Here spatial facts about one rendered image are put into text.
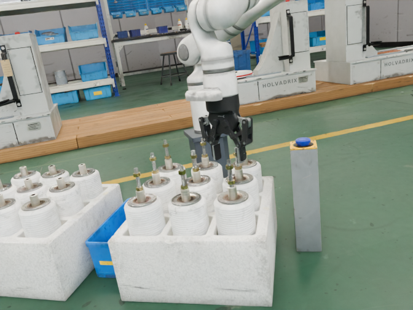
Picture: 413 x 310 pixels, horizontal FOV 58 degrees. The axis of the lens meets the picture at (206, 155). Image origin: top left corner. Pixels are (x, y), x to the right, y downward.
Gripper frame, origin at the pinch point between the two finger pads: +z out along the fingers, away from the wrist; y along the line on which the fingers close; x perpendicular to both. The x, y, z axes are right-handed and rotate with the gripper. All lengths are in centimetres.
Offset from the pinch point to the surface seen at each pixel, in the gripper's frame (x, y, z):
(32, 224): 30, 45, 14
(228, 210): 4.3, -1.7, 11.6
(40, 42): -185, 433, -47
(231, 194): 1.0, -0.2, 9.3
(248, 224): 1.1, -4.4, 16.2
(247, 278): 5.6, -5.8, 28.0
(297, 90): -213, 92, 24
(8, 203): 30, 58, 11
